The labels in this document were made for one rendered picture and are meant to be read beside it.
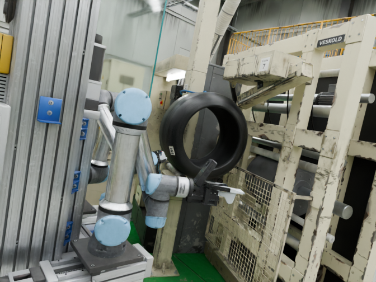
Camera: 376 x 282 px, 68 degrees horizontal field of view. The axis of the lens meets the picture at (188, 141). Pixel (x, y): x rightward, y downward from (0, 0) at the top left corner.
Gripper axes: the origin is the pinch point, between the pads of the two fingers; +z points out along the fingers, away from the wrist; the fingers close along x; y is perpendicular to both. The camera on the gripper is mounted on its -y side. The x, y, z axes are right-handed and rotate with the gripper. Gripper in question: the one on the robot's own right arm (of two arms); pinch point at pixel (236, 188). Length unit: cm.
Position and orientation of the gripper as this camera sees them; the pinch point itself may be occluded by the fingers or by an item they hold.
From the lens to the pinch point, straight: 111.8
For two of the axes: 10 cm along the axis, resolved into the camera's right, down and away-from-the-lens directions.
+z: 9.5, 1.6, 2.7
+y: -1.5, 9.9, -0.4
